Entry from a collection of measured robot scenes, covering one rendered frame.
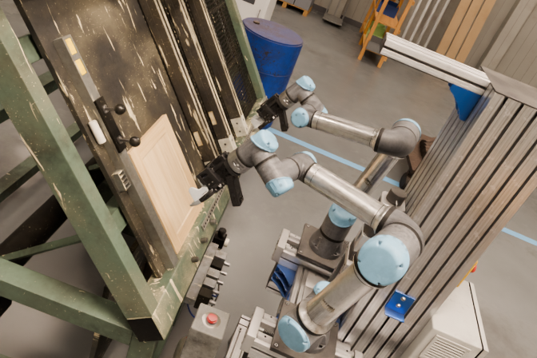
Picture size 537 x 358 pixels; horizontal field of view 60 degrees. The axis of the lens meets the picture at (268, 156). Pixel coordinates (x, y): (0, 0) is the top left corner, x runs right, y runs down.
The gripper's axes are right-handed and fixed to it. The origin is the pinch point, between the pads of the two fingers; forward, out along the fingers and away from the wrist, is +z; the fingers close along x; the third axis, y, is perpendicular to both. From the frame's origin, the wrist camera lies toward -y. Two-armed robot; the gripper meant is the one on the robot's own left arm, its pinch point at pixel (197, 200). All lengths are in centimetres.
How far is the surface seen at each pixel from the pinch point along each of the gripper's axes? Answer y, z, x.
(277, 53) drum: 9, 55, -310
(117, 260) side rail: 2.8, 29.1, 15.2
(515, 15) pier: -270, -163, -957
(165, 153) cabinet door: 17, 29, -41
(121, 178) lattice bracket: 21.7, 22.3, -5.0
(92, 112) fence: 44.6, 12.7, -7.3
